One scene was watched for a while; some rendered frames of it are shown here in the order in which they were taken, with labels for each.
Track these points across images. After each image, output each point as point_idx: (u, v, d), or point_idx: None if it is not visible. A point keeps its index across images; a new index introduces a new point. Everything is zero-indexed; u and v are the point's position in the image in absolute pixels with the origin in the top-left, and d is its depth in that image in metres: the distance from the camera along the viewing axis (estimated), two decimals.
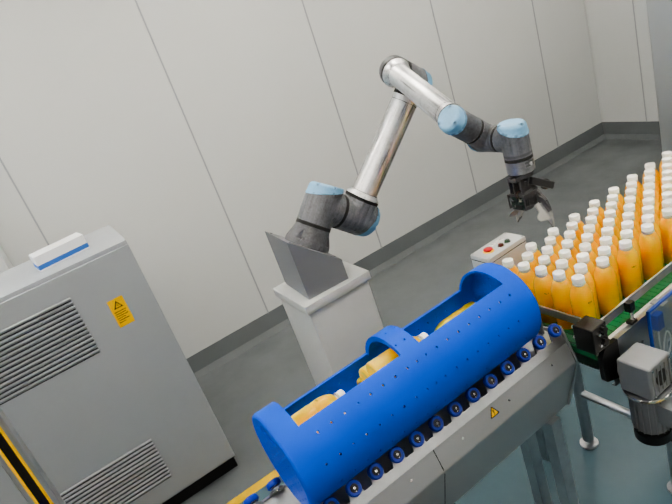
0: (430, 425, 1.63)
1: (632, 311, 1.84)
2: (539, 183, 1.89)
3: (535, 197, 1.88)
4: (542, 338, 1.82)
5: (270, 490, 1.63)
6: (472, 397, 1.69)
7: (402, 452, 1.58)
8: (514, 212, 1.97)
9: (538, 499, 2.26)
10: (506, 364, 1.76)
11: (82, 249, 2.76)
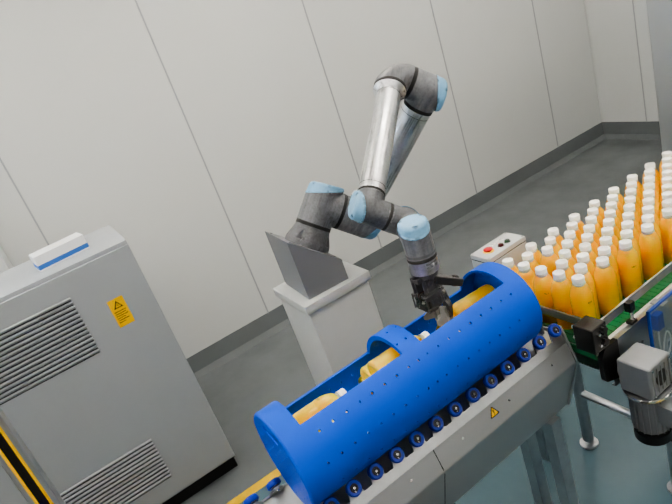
0: (430, 423, 1.64)
1: (632, 311, 1.84)
2: (445, 282, 1.75)
3: (440, 298, 1.74)
4: (542, 338, 1.82)
5: (270, 490, 1.63)
6: (472, 396, 1.69)
7: (402, 453, 1.58)
8: (429, 314, 1.81)
9: (538, 499, 2.26)
10: (506, 364, 1.76)
11: (82, 249, 2.76)
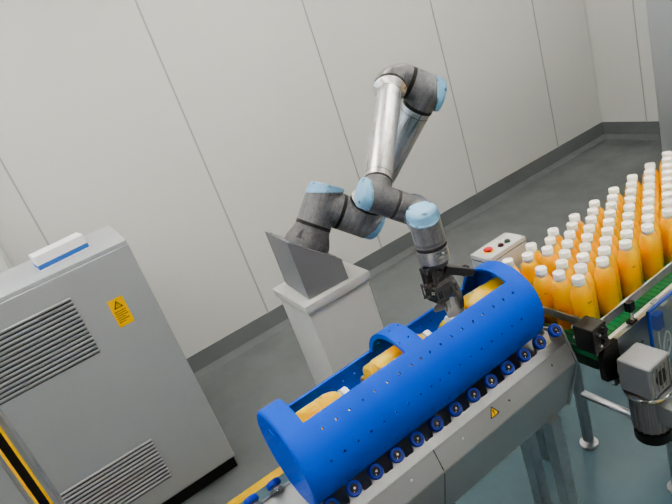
0: (430, 420, 1.64)
1: (632, 311, 1.84)
2: (456, 272, 1.68)
3: (451, 288, 1.68)
4: (542, 338, 1.82)
5: (270, 490, 1.63)
6: (471, 395, 1.70)
7: (402, 456, 1.58)
8: (439, 306, 1.74)
9: (538, 499, 2.26)
10: (508, 364, 1.76)
11: (82, 249, 2.76)
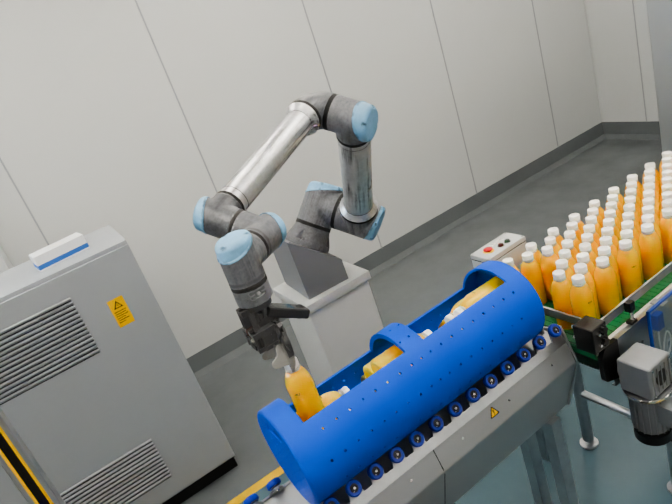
0: (430, 420, 1.64)
1: (632, 311, 1.84)
2: (283, 315, 1.40)
3: (276, 334, 1.40)
4: (543, 339, 1.82)
5: (270, 490, 1.63)
6: (471, 395, 1.70)
7: (402, 456, 1.58)
8: (269, 353, 1.47)
9: (538, 499, 2.26)
10: (508, 364, 1.76)
11: (82, 249, 2.76)
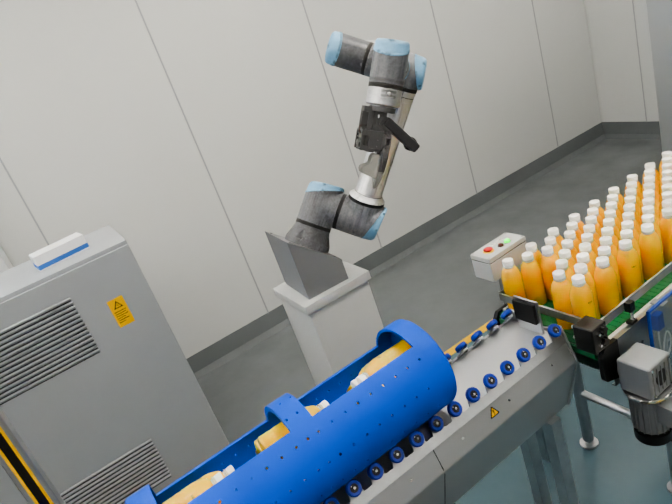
0: (440, 417, 1.65)
1: (632, 311, 1.84)
2: (396, 132, 1.49)
3: (381, 143, 1.49)
4: (542, 338, 1.82)
5: None
6: (474, 397, 1.69)
7: (394, 459, 1.57)
8: None
9: (538, 499, 2.26)
10: (506, 364, 1.76)
11: (82, 249, 2.76)
